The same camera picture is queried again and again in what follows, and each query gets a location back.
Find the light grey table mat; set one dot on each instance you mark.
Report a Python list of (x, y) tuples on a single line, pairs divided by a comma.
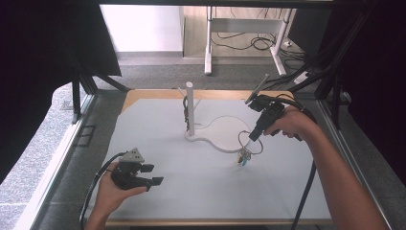
[(191, 191)]

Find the person's left hand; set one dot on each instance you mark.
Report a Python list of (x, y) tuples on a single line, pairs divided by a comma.
[(108, 198)]

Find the black metal stand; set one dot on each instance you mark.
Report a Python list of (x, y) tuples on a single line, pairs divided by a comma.
[(328, 89), (76, 99)]

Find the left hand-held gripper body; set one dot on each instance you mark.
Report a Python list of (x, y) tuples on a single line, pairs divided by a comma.
[(127, 175)]

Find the black curtain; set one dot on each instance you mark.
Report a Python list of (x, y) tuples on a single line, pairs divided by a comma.
[(38, 64), (376, 80)]

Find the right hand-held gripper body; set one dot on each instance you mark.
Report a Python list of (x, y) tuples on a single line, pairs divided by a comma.
[(269, 111)]

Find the person's right hand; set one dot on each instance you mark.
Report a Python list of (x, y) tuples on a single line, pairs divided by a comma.
[(297, 123)]

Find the white metal desk frame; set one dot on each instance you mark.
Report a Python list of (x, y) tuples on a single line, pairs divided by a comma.
[(245, 25)]

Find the white power strip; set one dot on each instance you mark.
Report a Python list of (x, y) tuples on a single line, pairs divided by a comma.
[(302, 77)]

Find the white jewelry stand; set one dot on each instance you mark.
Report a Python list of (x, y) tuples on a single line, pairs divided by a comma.
[(223, 134)]

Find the thin silver hoop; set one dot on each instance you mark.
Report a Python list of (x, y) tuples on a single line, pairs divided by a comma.
[(240, 140), (261, 148)]

